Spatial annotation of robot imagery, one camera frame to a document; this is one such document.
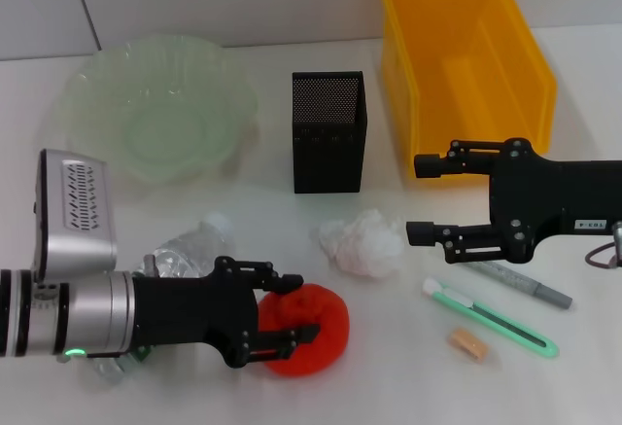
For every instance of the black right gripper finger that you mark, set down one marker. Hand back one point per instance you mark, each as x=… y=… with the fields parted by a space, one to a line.
x=420 y=234
x=426 y=166

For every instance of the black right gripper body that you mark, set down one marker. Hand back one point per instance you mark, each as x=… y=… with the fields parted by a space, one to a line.
x=559 y=196

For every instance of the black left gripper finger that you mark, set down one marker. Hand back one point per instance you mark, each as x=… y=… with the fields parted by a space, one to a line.
x=303 y=335
x=286 y=283

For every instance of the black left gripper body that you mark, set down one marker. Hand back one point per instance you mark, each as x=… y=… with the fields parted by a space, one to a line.
x=194 y=308

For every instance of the red-orange toy orange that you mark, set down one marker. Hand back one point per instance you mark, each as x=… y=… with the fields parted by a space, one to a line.
x=330 y=318

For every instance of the clear green-label water bottle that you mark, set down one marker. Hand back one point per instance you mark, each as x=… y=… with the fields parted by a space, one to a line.
x=184 y=255

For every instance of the white paper ball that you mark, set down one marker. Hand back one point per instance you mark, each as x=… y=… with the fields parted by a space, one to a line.
x=364 y=245

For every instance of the grey marker pen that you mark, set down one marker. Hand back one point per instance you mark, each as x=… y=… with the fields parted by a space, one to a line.
x=529 y=285

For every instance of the black mesh pen holder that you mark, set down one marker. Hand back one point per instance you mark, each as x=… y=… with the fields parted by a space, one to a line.
x=325 y=162

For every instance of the small beige eraser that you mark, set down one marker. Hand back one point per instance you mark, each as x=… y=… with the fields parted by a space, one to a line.
x=467 y=343

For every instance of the mint green utility knife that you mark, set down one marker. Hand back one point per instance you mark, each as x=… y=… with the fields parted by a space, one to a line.
x=505 y=330

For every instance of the pale green glass fruit plate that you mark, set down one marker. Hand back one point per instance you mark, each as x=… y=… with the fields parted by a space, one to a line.
x=165 y=123

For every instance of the yellow plastic bin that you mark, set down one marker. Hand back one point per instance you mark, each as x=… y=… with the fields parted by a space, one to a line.
x=486 y=80

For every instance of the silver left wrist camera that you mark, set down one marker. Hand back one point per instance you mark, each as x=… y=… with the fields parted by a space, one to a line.
x=78 y=201

